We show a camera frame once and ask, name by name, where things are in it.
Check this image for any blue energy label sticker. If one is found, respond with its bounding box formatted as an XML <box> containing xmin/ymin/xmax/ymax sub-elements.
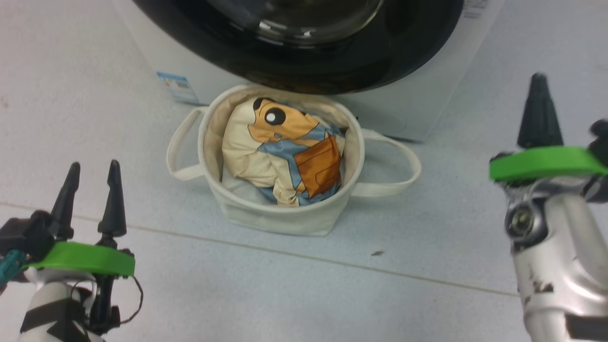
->
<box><xmin>157</xmin><ymin>71</ymin><xmax>200</xmax><ymax>105</ymax></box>

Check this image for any cream cartoon dog print garment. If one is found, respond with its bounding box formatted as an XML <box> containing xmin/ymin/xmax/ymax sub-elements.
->
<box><xmin>222</xmin><ymin>97</ymin><xmax>347</xmax><ymax>208</ymax></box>

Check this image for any white cloth basket filler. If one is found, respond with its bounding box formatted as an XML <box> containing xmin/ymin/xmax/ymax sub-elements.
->
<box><xmin>221</xmin><ymin>166</ymin><xmax>276</xmax><ymax>205</ymax></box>

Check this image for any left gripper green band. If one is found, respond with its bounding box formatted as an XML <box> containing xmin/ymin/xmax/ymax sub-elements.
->
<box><xmin>28</xmin><ymin>160</ymin><xmax>136</xmax><ymax>277</ymax></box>

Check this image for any thin black left gripper cable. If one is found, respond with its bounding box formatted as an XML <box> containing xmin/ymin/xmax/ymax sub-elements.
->
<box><xmin>119</xmin><ymin>275</ymin><xmax>144</xmax><ymax>326</ymax></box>

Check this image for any left camera cable teal plug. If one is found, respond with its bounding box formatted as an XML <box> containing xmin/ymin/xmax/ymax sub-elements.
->
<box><xmin>0</xmin><ymin>250</ymin><xmax>28</xmax><ymax>291</ymax></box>

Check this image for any white front-load washing machine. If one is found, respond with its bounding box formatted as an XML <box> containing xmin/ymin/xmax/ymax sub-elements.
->
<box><xmin>112</xmin><ymin>0</ymin><xmax>504</xmax><ymax>143</ymax></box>

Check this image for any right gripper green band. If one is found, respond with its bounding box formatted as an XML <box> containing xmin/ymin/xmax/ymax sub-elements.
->
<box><xmin>489</xmin><ymin>72</ymin><xmax>608</xmax><ymax>182</ymax></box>

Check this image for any cream canvas laundry basket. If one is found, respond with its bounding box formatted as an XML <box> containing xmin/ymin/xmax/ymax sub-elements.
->
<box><xmin>166</xmin><ymin>85</ymin><xmax>422</xmax><ymax>237</ymax></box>

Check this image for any black glass washing machine door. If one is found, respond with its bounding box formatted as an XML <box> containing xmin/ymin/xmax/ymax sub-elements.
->
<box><xmin>132</xmin><ymin>0</ymin><xmax>465</xmax><ymax>95</ymax></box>

